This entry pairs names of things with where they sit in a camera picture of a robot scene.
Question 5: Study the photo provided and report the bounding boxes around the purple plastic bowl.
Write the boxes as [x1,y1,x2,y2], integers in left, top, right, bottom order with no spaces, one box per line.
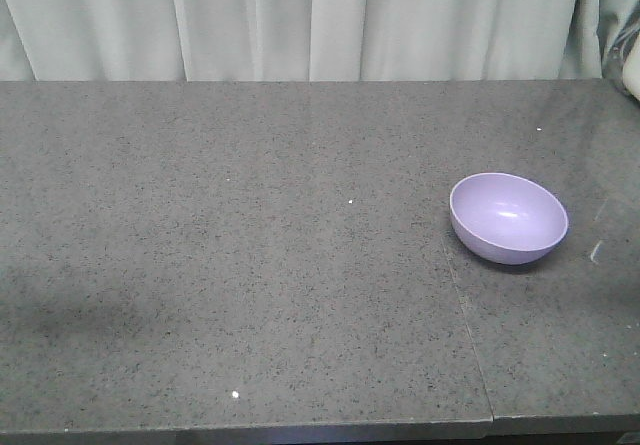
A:
[449,172,569,266]

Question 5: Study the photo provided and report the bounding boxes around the white rice cooker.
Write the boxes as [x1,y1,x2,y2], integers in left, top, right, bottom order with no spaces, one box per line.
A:
[621,37,640,101]

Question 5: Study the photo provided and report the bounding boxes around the white curtain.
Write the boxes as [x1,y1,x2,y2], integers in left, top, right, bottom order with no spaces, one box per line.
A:
[1,0,639,81]

